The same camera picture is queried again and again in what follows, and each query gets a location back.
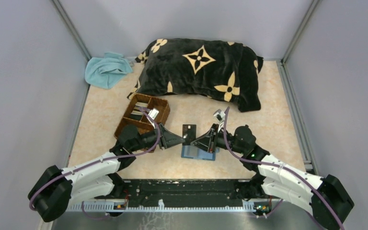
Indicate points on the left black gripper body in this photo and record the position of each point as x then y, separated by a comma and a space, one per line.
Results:
149, 139

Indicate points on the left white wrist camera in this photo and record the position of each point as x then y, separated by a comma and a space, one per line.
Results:
153, 113

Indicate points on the black pillow with tan flowers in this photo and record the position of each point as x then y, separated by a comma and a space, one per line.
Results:
220, 70

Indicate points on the woven brown divided basket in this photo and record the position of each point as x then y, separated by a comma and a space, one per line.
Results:
133, 116

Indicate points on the teal leather card holder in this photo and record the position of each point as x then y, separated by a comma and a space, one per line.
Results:
192, 152

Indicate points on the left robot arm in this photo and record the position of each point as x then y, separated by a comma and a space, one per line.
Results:
58, 189

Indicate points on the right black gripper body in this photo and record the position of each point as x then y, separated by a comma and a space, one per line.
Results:
219, 141

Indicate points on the light blue cloth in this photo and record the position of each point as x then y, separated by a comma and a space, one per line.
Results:
105, 72

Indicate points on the aluminium front rail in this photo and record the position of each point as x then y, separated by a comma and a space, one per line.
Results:
187, 206

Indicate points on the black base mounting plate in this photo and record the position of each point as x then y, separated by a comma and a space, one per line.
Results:
187, 192

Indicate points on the black credit card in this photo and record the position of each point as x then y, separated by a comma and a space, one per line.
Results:
188, 133

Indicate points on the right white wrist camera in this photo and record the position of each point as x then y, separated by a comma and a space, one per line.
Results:
220, 116

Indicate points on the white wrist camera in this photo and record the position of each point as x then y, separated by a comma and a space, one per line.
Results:
153, 113
220, 116

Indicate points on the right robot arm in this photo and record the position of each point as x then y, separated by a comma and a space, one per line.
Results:
324, 198

